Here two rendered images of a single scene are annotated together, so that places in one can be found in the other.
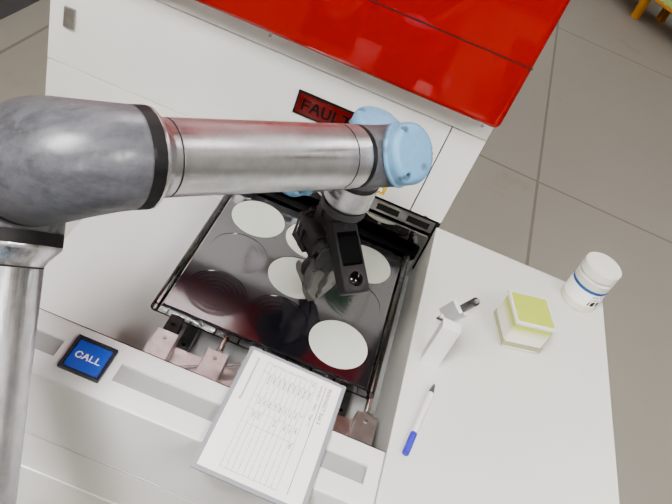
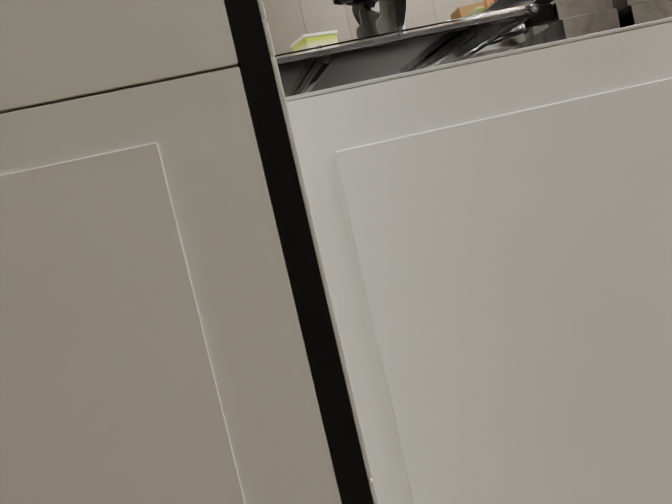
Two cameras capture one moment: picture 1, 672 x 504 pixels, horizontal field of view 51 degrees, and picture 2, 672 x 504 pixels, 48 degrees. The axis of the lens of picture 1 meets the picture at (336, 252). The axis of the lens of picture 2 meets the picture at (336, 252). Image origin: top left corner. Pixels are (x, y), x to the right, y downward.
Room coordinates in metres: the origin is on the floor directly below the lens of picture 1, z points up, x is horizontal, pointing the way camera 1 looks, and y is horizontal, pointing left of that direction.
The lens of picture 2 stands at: (1.16, 1.17, 0.72)
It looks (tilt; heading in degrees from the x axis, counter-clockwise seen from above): 4 degrees down; 263
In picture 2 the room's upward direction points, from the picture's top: 13 degrees counter-clockwise
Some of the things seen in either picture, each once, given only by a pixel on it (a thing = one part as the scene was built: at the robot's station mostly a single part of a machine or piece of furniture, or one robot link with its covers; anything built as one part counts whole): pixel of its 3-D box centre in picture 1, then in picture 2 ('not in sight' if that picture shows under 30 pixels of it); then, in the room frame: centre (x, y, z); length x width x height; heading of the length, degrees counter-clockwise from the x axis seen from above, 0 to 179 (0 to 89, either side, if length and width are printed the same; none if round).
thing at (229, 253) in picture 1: (295, 278); (371, 64); (0.91, 0.05, 0.90); 0.34 x 0.34 x 0.01; 1
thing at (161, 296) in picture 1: (199, 239); (402, 35); (0.90, 0.23, 0.90); 0.37 x 0.01 x 0.01; 1
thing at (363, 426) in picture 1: (359, 439); (492, 58); (0.65, -0.14, 0.89); 0.08 x 0.03 x 0.03; 1
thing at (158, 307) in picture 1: (262, 351); (484, 42); (0.73, 0.04, 0.90); 0.38 x 0.01 x 0.01; 91
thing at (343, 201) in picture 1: (348, 191); not in sight; (0.88, 0.02, 1.13); 0.08 x 0.08 x 0.05
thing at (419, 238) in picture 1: (317, 209); not in sight; (1.12, 0.07, 0.89); 0.44 x 0.02 x 0.10; 91
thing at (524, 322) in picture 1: (523, 322); (316, 54); (0.92, -0.34, 1.00); 0.07 x 0.07 x 0.07; 16
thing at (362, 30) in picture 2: (321, 272); (369, 36); (0.89, 0.01, 0.95); 0.06 x 0.03 x 0.09; 44
